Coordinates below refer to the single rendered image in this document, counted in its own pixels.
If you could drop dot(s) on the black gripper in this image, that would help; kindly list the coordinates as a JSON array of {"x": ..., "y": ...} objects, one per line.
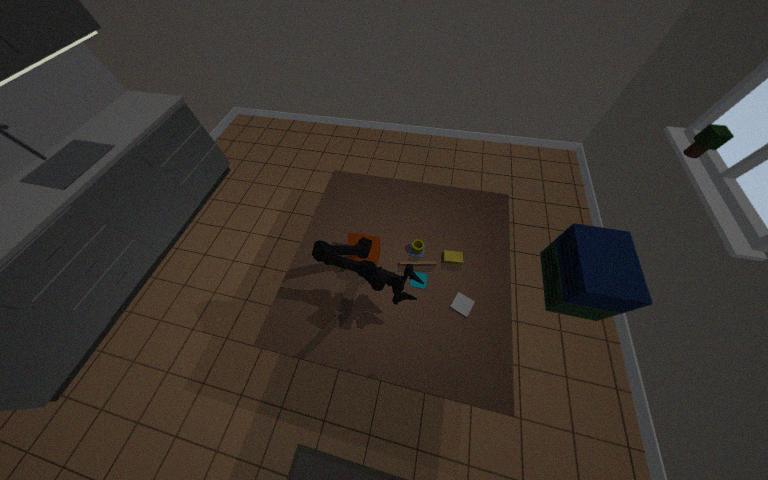
[{"x": 407, "y": 272}]

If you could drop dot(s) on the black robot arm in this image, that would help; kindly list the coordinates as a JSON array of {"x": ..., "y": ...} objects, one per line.
[{"x": 377, "y": 277}]

